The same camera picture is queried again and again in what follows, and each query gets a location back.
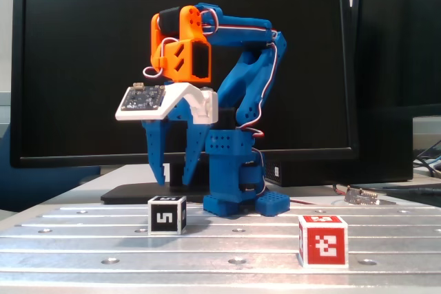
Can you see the red cube with white marker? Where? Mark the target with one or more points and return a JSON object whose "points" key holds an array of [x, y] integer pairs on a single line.
{"points": [[325, 246]]}

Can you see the orange gripper body housing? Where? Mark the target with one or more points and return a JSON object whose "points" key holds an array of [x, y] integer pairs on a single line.
{"points": [[176, 118]]}

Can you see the blue robot arm with base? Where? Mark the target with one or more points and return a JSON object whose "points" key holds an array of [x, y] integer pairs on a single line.
{"points": [[224, 177]]}

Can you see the aluminium slotted base plate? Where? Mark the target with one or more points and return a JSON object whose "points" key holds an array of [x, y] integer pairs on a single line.
{"points": [[206, 249]]}

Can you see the black cube with white marker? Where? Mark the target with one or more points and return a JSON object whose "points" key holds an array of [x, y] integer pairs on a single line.
{"points": [[165, 218]]}

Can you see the black monitor with stand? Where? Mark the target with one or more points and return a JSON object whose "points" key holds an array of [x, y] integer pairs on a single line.
{"points": [[86, 66]]}

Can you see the small black computer box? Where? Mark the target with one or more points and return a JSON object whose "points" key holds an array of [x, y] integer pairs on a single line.
{"points": [[344, 173]]}

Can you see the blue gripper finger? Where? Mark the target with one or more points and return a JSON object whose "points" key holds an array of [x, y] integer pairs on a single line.
{"points": [[155, 146], [194, 149]]}

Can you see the small bare circuit board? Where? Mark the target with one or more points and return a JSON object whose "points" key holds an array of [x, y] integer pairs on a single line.
{"points": [[360, 197]]}

